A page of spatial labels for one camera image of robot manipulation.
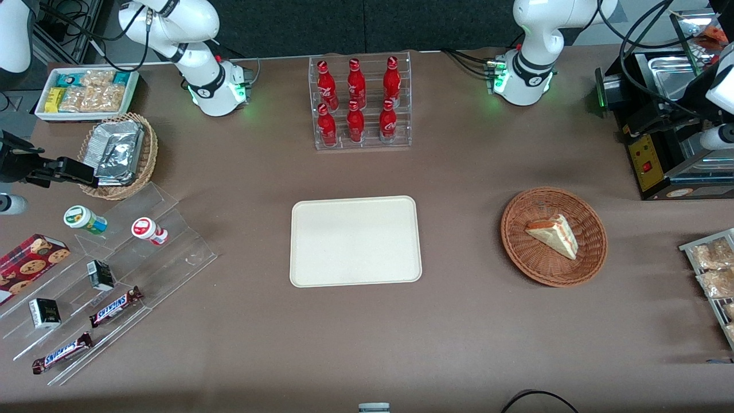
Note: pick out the clear acrylic bottle rack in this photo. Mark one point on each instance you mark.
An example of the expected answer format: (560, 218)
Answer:
(361, 140)

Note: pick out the clear bag of nuts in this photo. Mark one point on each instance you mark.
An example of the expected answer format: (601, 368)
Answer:
(717, 283)
(711, 255)

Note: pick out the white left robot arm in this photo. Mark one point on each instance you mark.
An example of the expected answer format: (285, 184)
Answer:
(530, 71)

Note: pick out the triangle sandwich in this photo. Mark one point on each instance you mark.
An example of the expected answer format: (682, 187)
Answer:
(556, 235)

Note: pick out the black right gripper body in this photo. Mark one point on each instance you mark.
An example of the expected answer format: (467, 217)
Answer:
(12, 166)

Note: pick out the red cookie box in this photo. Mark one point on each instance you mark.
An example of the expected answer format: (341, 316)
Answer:
(28, 264)

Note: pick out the red lid yogurt cup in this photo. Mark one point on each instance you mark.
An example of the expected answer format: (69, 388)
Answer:
(144, 229)

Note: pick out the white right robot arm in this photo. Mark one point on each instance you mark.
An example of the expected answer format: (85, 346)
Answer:
(202, 74)

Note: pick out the red cola bottle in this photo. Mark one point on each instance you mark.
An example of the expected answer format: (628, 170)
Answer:
(388, 123)
(356, 83)
(392, 80)
(355, 125)
(327, 129)
(326, 86)

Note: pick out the green lid yogurt cup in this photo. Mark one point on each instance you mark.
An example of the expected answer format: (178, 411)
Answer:
(80, 218)

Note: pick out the small grey white object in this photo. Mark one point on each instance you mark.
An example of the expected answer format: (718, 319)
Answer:
(374, 408)

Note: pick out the teal snack packet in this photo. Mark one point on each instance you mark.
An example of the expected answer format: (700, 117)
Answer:
(67, 80)

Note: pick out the light wicker basket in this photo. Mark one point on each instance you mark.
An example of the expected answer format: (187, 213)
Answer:
(146, 160)

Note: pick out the red orange warmer food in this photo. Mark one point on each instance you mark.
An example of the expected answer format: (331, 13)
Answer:
(711, 35)

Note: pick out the cream plastic tray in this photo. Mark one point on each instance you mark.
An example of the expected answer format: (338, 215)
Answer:
(355, 241)

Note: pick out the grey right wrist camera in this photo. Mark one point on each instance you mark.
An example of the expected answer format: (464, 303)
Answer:
(11, 205)

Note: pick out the brown snickers bar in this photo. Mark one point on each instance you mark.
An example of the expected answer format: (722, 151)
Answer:
(114, 307)
(62, 354)

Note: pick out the black food warmer cabinet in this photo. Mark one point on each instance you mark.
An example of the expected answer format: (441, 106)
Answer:
(659, 172)

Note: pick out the clear bag of crackers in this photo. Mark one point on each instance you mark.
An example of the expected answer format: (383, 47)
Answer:
(100, 98)
(98, 77)

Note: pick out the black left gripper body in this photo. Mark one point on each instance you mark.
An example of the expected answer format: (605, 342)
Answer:
(680, 105)

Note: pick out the yellow snack packet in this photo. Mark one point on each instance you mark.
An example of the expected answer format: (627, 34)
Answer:
(54, 99)

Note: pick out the clear acrylic stepped stand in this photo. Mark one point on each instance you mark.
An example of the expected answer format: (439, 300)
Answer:
(172, 252)

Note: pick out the white rectangular snack tray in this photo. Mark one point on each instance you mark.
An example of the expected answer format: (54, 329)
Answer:
(46, 115)

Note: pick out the brown wicker basket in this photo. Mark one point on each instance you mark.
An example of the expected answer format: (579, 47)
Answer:
(536, 258)

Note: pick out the small black carton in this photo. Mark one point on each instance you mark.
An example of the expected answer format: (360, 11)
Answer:
(100, 275)
(45, 313)

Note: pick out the silver foil packet stack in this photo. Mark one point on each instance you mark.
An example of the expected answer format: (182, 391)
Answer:
(117, 150)

